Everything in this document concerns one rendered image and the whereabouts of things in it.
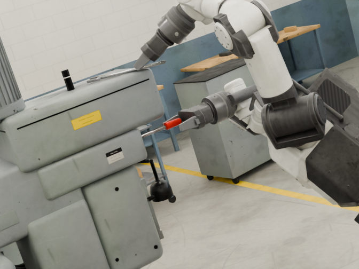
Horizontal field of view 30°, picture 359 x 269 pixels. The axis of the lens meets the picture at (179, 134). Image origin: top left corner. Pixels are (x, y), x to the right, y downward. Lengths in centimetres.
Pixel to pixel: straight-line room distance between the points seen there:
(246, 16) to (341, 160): 48
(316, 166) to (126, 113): 56
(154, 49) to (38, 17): 696
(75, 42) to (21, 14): 78
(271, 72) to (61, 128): 60
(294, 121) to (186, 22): 42
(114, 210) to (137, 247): 14
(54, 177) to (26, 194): 9
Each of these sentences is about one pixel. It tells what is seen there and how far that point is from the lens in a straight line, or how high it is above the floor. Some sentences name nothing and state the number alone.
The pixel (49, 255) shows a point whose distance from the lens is 193.
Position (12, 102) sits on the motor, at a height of 192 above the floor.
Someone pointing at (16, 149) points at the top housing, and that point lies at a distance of 185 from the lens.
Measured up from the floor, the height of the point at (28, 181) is 171.
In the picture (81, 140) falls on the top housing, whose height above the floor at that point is 176.
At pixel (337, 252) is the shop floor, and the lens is 486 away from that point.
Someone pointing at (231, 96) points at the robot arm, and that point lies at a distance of 204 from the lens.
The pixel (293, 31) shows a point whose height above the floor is 89.
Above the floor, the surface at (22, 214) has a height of 163.
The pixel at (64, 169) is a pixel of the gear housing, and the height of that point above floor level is 170.
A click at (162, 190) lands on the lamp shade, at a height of 148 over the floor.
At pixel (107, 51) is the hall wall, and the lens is 914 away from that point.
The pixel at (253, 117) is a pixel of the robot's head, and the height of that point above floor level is 165.
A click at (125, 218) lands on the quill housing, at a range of 202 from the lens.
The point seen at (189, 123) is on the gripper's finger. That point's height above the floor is 170.
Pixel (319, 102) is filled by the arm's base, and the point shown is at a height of 171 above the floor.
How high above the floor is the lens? 212
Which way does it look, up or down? 13 degrees down
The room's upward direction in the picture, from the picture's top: 17 degrees counter-clockwise
